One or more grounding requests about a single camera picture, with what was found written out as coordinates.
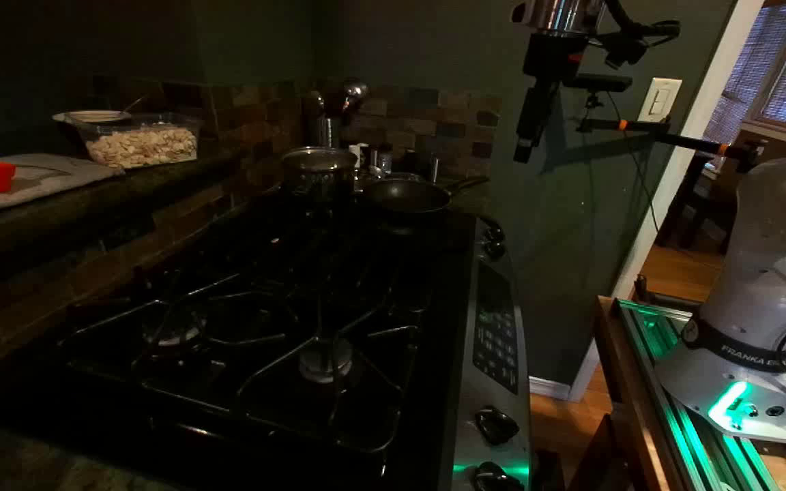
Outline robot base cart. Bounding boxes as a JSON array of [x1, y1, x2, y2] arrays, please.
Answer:
[[593, 294, 786, 491]]

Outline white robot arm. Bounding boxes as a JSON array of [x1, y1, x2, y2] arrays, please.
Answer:
[[656, 158, 786, 446]]

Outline black frying pan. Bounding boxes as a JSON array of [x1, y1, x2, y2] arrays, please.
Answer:
[[359, 174, 487, 215]]

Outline black gas stove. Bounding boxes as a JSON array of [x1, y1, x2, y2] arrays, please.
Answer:
[[57, 200, 529, 491]]

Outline steel pot with lid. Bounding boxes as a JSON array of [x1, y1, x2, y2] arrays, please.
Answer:
[[281, 146, 356, 200]]

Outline utensil holder with utensils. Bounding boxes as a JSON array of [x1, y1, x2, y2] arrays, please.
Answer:
[[307, 81, 368, 147]]

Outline glass dish of popcorn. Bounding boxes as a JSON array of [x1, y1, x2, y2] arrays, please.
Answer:
[[79, 117, 200, 169]]

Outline white plate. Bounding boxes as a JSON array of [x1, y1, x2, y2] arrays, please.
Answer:
[[53, 109, 131, 127]]

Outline white cutting board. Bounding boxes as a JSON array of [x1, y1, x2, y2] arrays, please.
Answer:
[[0, 152, 117, 211]]

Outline black camera on tripod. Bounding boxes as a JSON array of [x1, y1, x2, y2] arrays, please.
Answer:
[[512, 0, 760, 166]]

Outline white wall light switch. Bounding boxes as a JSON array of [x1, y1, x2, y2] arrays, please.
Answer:
[[640, 77, 683, 124]]

